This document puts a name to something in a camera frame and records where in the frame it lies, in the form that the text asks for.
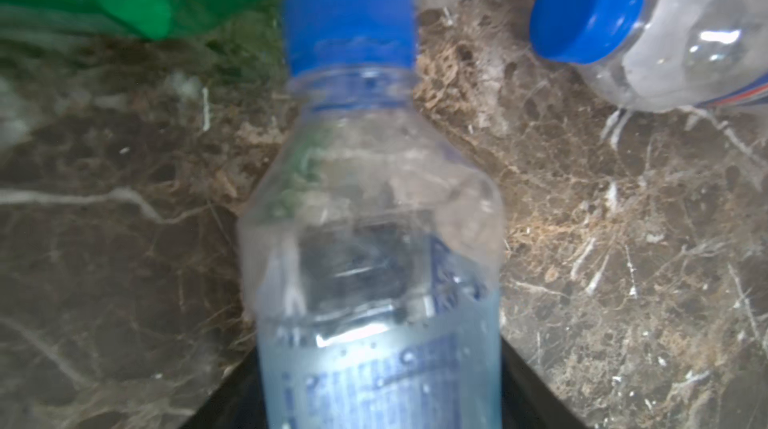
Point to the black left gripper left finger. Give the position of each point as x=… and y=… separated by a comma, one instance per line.
x=238, y=403

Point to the Pepsi water bottle blue cap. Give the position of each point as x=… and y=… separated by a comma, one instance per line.
x=656, y=55

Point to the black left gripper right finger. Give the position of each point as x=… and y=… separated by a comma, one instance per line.
x=527, y=402

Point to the clear bottle barcode blue cap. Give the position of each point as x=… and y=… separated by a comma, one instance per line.
x=370, y=251

